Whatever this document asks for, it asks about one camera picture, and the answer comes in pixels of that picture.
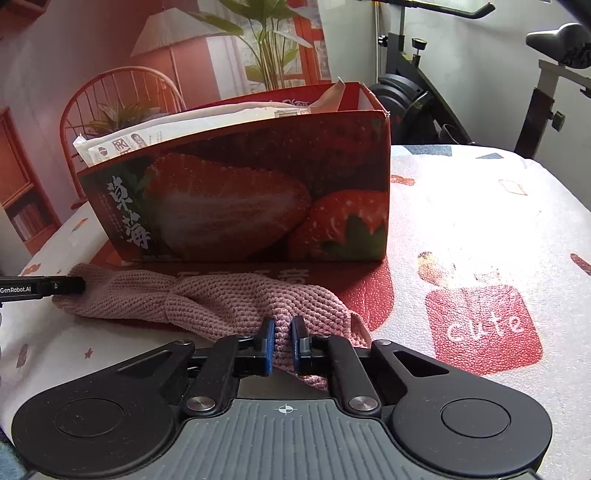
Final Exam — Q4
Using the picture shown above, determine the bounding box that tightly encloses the blue fuzzy cloth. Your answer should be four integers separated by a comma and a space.
0, 434, 28, 480

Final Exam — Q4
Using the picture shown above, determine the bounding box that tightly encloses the pink knit headband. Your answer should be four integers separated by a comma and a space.
52, 263, 372, 391

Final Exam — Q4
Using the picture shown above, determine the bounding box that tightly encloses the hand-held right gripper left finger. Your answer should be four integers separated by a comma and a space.
108, 318, 276, 415

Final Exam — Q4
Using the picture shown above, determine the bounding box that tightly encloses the plain white packet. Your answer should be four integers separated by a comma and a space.
139, 99, 315, 139

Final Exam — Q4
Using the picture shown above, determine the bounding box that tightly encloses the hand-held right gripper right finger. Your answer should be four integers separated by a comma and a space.
290, 316, 457, 415

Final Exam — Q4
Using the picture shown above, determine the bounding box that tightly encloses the red strawberry print box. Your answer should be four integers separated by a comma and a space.
76, 82, 392, 265

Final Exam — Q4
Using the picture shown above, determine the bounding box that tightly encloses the room scene wall poster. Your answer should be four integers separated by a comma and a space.
0, 0, 333, 259

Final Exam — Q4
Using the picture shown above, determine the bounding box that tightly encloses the beige torn packet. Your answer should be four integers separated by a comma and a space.
314, 78, 345, 112

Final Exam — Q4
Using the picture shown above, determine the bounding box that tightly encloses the black exercise bike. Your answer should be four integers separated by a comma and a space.
369, 0, 591, 160

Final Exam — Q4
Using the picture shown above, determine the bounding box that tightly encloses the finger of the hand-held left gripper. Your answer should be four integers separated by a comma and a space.
34, 275, 87, 298

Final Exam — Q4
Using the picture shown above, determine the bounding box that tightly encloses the white printed packet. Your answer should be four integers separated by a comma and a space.
73, 124, 163, 168

